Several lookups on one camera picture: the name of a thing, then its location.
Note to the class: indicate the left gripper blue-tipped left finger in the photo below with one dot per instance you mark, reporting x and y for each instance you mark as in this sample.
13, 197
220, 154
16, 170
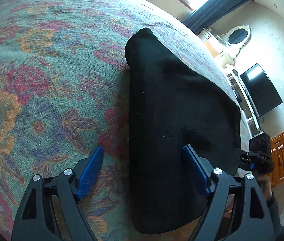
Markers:
47, 201

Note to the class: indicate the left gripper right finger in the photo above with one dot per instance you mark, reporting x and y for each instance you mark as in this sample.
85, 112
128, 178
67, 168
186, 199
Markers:
235, 209

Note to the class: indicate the black pants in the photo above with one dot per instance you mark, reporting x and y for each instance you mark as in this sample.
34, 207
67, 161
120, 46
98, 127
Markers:
171, 106

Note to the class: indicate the dark sleeved right forearm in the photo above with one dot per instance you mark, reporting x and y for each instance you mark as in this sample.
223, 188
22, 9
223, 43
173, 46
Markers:
278, 228

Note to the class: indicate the person right hand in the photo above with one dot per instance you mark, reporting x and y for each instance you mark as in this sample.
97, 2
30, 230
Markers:
265, 186

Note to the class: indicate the white tv console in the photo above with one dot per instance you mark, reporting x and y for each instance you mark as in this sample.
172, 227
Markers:
248, 109

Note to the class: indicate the black flat television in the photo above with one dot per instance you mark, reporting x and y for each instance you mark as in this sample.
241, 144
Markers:
262, 92

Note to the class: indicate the white dressing table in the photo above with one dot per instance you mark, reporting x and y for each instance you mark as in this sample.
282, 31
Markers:
217, 49

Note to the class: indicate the white oval vanity mirror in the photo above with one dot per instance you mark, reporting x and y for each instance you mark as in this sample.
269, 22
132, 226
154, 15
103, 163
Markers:
236, 39

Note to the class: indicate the floral bedspread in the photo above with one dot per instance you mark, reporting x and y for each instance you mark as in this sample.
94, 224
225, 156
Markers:
64, 89

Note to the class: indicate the right dark blue curtain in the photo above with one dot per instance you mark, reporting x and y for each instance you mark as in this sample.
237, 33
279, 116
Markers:
210, 12

